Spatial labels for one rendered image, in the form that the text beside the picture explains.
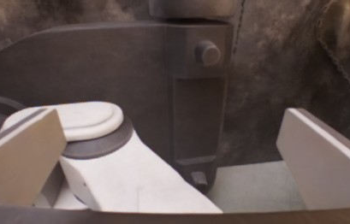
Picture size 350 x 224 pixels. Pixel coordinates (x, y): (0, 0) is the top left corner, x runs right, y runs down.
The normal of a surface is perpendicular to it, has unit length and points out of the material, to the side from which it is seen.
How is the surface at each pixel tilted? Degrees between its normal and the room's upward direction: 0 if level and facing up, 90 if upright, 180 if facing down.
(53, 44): 0
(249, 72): 0
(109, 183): 90
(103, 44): 0
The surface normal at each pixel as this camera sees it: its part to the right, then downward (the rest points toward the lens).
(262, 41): 0.18, 0.48
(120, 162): 0.00, -0.88
